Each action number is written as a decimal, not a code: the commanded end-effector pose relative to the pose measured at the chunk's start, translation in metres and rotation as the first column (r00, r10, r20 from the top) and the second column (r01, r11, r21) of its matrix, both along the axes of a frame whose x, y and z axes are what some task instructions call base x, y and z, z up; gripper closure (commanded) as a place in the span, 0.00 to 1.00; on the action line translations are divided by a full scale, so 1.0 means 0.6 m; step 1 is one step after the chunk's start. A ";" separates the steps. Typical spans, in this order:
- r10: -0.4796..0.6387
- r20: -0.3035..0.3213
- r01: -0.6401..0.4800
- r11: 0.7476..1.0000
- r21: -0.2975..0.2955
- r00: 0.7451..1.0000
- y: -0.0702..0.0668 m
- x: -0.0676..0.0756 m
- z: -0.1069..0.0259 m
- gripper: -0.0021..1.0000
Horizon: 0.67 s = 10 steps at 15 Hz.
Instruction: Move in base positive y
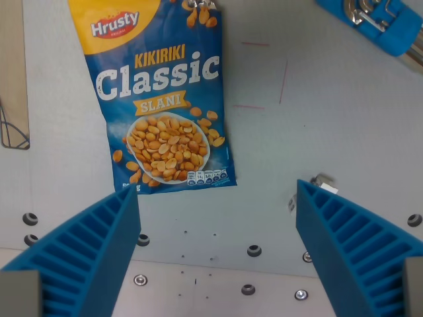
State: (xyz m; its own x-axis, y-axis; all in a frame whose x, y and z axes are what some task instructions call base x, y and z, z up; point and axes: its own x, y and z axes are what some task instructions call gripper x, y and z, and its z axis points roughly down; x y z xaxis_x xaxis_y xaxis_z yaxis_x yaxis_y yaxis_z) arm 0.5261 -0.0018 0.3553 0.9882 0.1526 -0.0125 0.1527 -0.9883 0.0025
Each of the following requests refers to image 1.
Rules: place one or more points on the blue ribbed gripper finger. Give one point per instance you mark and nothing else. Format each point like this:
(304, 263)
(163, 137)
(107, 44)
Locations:
(350, 244)
(82, 251)

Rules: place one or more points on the small white metal clip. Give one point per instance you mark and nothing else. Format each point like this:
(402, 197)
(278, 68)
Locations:
(317, 191)

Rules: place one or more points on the blue Hrusty peanut bag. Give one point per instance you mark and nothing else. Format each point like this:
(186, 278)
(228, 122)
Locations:
(158, 99)

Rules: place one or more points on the beige wooden board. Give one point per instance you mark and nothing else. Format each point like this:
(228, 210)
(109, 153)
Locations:
(13, 72)

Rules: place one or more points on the blue metal whisk tool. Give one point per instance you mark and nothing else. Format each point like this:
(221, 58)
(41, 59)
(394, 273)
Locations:
(380, 23)

